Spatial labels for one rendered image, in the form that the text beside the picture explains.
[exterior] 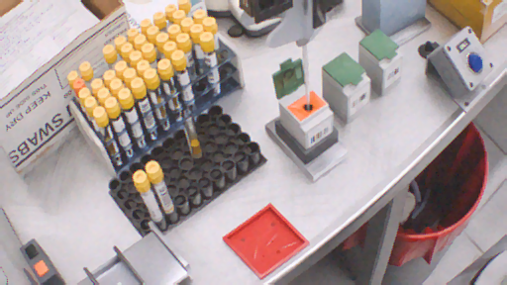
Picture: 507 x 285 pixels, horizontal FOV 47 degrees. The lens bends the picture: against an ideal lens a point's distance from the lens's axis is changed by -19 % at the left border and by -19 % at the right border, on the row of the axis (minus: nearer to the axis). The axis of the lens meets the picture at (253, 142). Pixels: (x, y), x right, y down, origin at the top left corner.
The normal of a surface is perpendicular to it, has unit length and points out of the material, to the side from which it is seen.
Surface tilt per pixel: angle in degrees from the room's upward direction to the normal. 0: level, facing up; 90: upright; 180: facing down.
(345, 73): 0
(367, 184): 0
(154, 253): 0
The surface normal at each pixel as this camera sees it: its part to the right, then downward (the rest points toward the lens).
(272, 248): -0.08, -0.54
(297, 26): 0.59, 0.66
